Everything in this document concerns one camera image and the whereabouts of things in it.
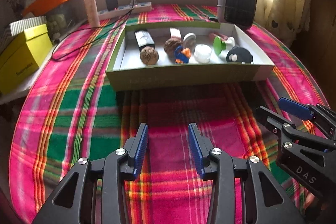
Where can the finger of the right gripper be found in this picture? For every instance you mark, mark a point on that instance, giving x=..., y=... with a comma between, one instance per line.
x=272, y=121
x=295, y=108

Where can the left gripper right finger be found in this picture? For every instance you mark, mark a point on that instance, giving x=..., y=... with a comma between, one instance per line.
x=200, y=147

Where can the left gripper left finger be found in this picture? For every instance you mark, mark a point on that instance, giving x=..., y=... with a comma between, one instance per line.
x=136, y=149

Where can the black plush toy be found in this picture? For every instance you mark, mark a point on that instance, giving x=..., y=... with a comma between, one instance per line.
x=239, y=55

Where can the blue orange toy figure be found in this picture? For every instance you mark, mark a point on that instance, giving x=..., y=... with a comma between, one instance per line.
x=182, y=55

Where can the brown walnut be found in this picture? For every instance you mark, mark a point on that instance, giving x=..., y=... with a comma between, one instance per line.
x=171, y=44
x=149, y=56

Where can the white small jar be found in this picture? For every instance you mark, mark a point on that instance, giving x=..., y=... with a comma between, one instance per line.
x=202, y=53

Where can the green white suction knob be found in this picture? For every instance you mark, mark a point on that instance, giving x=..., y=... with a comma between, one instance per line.
x=220, y=44

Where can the white round hook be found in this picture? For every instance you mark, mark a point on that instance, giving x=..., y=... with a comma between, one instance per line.
x=189, y=40

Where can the black grey remote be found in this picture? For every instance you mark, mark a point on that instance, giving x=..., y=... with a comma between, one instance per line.
x=144, y=39

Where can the pink eraser block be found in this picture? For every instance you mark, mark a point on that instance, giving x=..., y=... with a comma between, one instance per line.
x=175, y=33

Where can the plaid pink green blanket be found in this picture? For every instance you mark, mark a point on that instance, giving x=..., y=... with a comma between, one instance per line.
x=73, y=112

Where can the green white cardboard tray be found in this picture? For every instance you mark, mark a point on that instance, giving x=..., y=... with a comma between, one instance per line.
x=126, y=71

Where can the grey black space heater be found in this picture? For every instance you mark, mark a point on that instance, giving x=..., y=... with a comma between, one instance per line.
x=238, y=12

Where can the white power strip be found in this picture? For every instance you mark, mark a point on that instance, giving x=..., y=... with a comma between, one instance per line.
x=123, y=10

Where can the yellow shoe box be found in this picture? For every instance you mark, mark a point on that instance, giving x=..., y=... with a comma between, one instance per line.
x=23, y=56

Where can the white cosmetic tube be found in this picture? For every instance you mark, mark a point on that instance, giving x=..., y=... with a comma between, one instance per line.
x=92, y=13

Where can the striped white box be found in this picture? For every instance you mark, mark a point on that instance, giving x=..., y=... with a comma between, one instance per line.
x=15, y=28

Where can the dried twig bouquet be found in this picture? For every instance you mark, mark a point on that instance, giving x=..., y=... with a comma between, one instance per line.
x=13, y=1

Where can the black charger with cable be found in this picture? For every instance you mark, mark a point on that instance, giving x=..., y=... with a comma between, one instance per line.
x=111, y=5

